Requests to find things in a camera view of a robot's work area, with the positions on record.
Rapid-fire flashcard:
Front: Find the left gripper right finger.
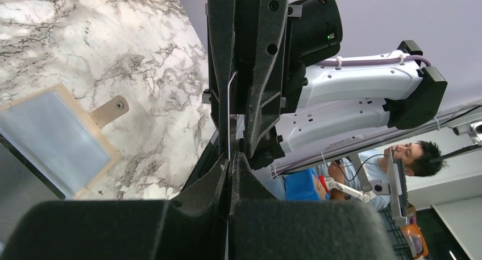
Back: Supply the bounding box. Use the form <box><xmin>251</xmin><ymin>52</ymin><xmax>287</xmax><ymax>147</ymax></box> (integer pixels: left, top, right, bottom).
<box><xmin>228</xmin><ymin>152</ymin><xmax>396</xmax><ymax>259</ymax></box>

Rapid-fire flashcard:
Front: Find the person in background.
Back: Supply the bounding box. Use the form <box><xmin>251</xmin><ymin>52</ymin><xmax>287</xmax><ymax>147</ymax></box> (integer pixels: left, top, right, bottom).
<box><xmin>317</xmin><ymin>141</ymin><xmax>446</xmax><ymax>191</ymax></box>

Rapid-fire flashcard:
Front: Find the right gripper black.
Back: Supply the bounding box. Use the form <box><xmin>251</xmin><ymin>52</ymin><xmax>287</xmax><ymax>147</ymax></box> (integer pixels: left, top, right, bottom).
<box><xmin>207</xmin><ymin>0</ymin><xmax>343</xmax><ymax>170</ymax></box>

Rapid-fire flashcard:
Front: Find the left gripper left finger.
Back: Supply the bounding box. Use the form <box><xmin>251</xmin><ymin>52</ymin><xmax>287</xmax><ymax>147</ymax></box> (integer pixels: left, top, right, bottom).
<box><xmin>1</xmin><ymin>155</ymin><xmax>229</xmax><ymax>259</ymax></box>

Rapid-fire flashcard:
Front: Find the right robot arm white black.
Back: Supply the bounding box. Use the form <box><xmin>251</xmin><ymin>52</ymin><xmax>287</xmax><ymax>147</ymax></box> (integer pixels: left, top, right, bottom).
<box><xmin>203</xmin><ymin>0</ymin><xmax>447</xmax><ymax>170</ymax></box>

